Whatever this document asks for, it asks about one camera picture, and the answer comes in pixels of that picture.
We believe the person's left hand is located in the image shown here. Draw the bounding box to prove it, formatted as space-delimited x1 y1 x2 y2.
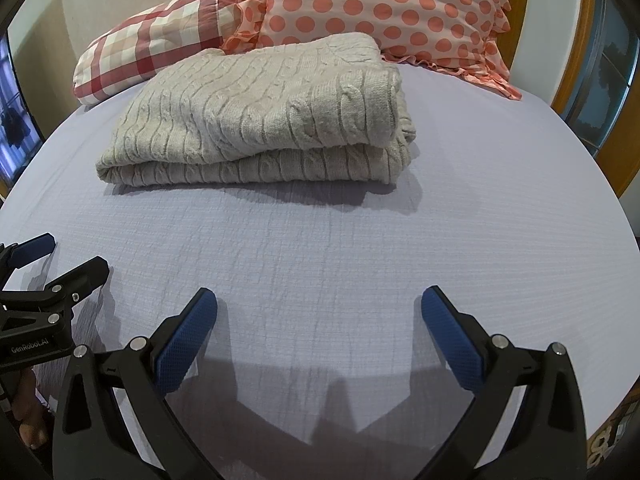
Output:
12 366 55 453

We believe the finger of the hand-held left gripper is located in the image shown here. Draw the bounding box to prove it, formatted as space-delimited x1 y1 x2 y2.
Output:
0 232 57 281
0 256 111 313

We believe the red checked pillow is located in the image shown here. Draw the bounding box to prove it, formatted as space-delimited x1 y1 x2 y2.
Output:
72 0 242 107

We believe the bed with lavender sheet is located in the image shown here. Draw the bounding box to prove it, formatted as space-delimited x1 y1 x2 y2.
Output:
0 62 640 480

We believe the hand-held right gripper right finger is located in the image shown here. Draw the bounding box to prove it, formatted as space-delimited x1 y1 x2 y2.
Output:
420 285 588 480

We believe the flat screen television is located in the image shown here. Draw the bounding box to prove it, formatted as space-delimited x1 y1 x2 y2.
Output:
0 30 47 192

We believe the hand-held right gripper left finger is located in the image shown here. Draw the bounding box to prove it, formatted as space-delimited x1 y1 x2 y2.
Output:
52 287 223 480

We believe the pink polka dot pillow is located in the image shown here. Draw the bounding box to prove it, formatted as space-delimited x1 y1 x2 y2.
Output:
220 0 524 102

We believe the beige cable knit sweater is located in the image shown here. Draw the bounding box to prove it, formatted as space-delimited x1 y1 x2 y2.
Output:
95 32 418 187

